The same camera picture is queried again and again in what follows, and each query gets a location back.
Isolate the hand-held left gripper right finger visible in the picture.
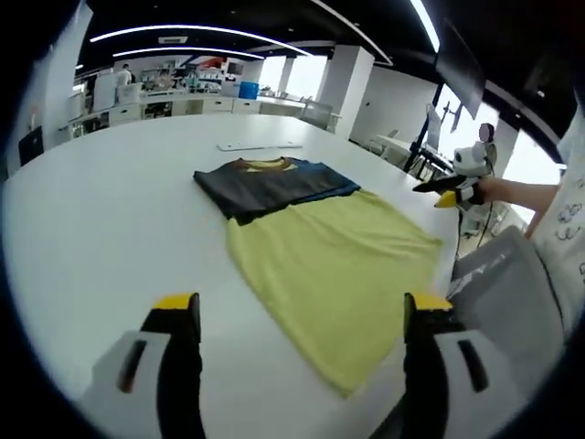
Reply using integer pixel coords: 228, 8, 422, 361
401, 292, 540, 439

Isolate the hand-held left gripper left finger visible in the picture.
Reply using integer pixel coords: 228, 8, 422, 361
80, 292, 205, 439

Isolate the yellow and blue garment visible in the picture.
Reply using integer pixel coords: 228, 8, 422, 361
194, 155, 445, 400

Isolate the dark grey garment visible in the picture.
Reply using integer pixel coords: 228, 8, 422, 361
192, 157, 362, 229

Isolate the grey chair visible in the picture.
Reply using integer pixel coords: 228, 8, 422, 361
447, 225, 568, 353

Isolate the black hanging screen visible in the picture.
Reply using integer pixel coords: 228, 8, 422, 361
434, 17, 485, 118

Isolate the person's white printed shirt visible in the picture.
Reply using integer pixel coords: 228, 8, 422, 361
525, 113, 585, 330

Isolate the white square pillar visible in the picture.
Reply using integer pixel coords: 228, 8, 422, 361
324, 44, 377, 141
27, 0, 89, 152

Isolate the white flat strip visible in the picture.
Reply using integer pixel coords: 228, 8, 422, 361
217, 142, 304, 153

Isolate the white shelf counter row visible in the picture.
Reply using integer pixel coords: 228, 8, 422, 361
68, 68, 339, 134

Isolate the black box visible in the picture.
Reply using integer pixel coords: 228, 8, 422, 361
17, 126, 45, 168

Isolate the long curved ceiling light strip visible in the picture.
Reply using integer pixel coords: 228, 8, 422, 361
90, 25, 316, 57
112, 47, 267, 60

